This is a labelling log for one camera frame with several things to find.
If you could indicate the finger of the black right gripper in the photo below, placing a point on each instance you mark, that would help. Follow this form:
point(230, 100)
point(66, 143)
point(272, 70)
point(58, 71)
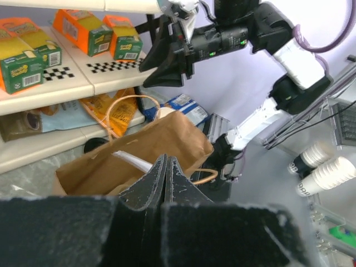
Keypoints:
point(165, 76)
point(169, 33)

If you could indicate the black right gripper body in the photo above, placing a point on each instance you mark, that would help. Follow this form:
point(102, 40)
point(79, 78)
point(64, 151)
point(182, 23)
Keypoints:
point(206, 42)

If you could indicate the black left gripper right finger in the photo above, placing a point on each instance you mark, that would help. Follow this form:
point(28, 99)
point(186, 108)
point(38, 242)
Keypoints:
point(185, 238)

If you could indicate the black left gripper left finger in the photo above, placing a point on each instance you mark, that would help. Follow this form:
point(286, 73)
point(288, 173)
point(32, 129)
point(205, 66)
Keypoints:
point(139, 218)

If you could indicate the white straw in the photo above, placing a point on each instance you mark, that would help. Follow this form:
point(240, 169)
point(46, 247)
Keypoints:
point(137, 162)

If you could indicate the brown paper bag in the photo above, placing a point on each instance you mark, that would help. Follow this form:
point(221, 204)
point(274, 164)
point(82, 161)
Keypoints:
point(99, 172)

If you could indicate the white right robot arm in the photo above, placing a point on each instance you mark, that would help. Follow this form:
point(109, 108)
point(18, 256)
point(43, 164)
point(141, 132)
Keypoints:
point(295, 76)

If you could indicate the green yellow box far right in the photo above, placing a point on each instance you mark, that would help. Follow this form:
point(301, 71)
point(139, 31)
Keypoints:
point(126, 44)

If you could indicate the stack of green paper cups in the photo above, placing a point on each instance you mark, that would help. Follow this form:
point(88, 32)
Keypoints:
point(163, 111)

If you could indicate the blue chips bag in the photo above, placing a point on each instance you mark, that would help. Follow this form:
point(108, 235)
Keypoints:
point(189, 107)

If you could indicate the orange snack bag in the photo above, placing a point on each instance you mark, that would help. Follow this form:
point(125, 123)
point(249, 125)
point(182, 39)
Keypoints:
point(119, 116)

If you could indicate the stack of black lids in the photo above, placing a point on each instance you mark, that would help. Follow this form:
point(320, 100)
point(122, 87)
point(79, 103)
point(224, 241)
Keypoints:
point(93, 144)

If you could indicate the white black cup stack upper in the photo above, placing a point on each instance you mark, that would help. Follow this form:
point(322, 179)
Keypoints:
point(312, 157)

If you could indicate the white black cup stack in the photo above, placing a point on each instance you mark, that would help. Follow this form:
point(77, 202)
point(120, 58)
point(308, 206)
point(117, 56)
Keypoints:
point(327, 176)
point(312, 157)

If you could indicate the green yellow box far left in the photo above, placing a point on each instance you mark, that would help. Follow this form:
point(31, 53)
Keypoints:
point(21, 64)

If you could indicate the white black cup stack lower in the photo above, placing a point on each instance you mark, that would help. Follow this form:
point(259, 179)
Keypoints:
point(327, 176)

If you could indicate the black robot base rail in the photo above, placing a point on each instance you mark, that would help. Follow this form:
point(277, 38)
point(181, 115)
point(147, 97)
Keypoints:
point(218, 190)

